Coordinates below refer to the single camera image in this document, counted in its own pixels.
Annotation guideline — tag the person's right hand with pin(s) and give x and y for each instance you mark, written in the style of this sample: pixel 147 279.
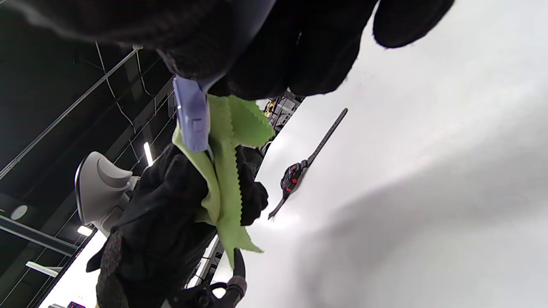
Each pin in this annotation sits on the person's right hand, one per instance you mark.
pixel 308 47

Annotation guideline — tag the person's left hand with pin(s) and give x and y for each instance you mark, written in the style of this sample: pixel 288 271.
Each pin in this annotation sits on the person's left hand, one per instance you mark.
pixel 154 239

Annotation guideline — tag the grey white hand controller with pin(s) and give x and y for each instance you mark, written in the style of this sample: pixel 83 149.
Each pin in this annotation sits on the grey white hand controller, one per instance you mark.
pixel 100 192

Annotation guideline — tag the green microfibre cloth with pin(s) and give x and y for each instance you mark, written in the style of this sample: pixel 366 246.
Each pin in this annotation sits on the green microfibre cloth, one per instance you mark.
pixel 227 171

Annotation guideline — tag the light blue watch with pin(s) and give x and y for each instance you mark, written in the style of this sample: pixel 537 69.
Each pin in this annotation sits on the light blue watch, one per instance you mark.
pixel 192 119

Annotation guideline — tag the black red watch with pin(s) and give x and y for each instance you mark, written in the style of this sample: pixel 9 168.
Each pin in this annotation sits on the black red watch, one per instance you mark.
pixel 292 177

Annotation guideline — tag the metal shelf rack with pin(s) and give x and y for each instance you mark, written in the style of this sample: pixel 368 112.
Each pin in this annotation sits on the metal shelf rack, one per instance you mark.
pixel 282 111

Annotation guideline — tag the ceiling light strip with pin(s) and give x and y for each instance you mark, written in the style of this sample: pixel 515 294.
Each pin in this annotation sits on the ceiling light strip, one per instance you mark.
pixel 148 154
pixel 43 269
pixel 84 231

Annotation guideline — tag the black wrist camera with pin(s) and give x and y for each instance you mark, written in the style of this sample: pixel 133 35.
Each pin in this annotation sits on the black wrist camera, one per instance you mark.
pixel 201 297

